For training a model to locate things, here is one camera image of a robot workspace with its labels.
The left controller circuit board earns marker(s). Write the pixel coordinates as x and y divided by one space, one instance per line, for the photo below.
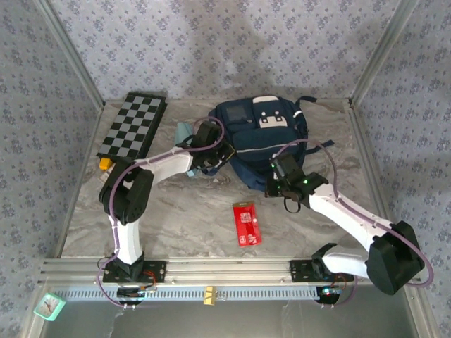
135 293

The light teal zip pouch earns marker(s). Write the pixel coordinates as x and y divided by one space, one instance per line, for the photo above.
183 134

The controller circuit board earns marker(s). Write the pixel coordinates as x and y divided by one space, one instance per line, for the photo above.
329 293
135 293

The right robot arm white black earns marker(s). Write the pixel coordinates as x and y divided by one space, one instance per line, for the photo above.
352 214

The black grey chessboard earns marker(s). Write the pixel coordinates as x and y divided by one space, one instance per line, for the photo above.
132 128

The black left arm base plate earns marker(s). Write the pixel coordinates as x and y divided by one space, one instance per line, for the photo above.
156 271

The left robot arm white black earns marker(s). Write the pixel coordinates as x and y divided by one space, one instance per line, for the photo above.
165 165

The navy blue backpack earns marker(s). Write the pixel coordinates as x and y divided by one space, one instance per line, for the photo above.
260 141

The teal alarm clock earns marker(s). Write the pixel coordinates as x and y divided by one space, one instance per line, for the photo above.
49 307

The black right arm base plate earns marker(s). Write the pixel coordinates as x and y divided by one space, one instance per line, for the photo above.
299 271

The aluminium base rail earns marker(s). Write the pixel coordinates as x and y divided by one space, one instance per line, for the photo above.
229 269

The red printed packet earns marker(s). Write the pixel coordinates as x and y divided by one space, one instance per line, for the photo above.
247 225

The small yellow block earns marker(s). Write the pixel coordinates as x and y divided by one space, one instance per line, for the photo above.
105 164

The right controller circuit board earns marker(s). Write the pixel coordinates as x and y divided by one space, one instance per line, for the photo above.
329 293

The yellow clamp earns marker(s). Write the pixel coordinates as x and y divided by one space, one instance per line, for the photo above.
210 295

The aluminium frame post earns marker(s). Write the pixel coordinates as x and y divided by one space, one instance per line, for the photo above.
70 53
384 53

